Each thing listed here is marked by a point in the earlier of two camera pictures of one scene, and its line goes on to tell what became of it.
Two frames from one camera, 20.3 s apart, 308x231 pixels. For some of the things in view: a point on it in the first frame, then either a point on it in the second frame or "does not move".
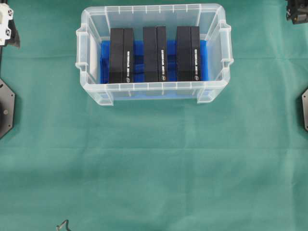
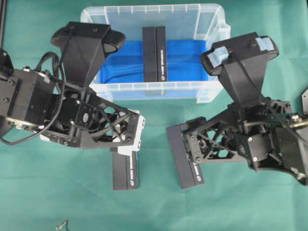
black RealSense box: [154, 54] does not move
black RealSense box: [121, 55] to [125, 171]
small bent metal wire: [66, 225] does not move
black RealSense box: [188, 54] to [190, 173]
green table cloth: [239, 163] does not move
